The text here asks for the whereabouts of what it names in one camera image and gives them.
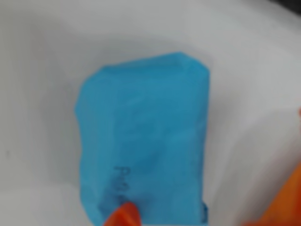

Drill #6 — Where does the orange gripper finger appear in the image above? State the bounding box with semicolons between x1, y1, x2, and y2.
103;202;142;226
242;162;301;226

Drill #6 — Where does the blue paper-wrapped package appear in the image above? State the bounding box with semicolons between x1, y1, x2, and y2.
74;51;211;226

